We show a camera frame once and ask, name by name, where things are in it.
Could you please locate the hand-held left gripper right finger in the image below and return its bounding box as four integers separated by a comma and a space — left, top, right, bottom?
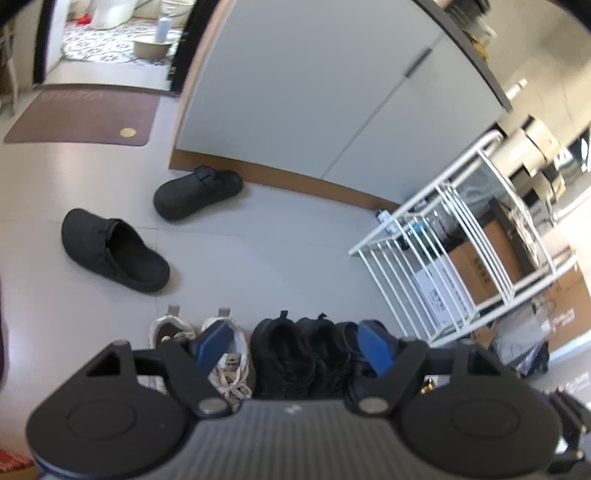
356, 319, 509, 415

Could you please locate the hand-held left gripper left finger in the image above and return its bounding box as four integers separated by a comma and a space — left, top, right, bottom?
87, 320, 234, 417

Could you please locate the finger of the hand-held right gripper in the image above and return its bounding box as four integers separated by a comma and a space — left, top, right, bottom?
546, 389, 591, 459

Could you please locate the white printed sneaker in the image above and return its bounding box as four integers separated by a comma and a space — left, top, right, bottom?
201, 307, 252, 400
148, 305, 199, 393

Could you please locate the black lace-up sneaker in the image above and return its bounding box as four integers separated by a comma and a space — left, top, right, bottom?
295, 314, 352, 400
250, 311, 319, 400

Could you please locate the white shoe rack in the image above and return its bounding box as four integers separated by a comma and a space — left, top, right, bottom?
348, 129, 578, 347

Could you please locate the black buckle clog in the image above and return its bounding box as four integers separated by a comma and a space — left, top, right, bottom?
153, 166, 245, 221
61, 209, 171, 293

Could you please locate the clear water bottle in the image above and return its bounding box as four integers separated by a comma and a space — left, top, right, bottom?
406, 210, 444, 250

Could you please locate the cardboard box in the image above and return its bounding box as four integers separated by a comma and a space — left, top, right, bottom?
445, 217, 541, 305

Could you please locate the brown paper bag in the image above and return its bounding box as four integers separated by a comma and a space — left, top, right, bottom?
0, 449, 34, 480

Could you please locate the white cube stand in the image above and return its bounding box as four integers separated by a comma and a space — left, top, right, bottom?
503, 117, 568, 208

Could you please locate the brown door mat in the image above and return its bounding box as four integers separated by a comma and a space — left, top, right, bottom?
4, 89, 161, 147

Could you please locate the white cabinet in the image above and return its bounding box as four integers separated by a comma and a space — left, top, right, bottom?
168, 0, 515, 210

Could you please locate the beige basin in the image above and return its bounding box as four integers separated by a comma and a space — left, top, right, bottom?
134, 39, 171, 61

